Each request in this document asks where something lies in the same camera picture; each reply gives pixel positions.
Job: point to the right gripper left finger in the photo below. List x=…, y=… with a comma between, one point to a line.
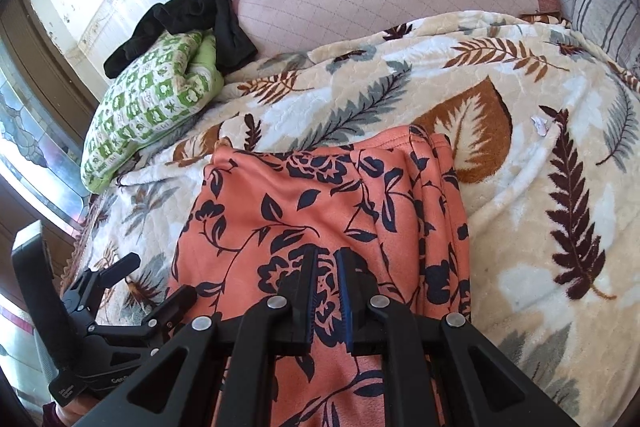
x=217, y=372

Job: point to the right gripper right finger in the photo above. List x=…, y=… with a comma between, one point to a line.
x=436, y=372

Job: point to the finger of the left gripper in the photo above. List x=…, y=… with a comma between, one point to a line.
x=154, y=329
x=87, y=292

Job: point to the orange floral garment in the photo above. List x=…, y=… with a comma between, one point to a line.
x=392, y=200

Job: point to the person's left hand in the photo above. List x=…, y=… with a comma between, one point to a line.
x=75, y=410

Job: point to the brown glass door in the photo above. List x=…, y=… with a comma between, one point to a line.
x=45, y=114

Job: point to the green checkered pillow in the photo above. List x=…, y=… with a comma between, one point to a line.
x=169, y=83

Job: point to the leaf print blanket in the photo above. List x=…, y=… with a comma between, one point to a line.
x=544, y=127

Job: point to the black garment on pillow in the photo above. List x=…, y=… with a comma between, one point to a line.
x=234, y=49

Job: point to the striped floral cushion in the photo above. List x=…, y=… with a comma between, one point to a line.
x=614, y=26

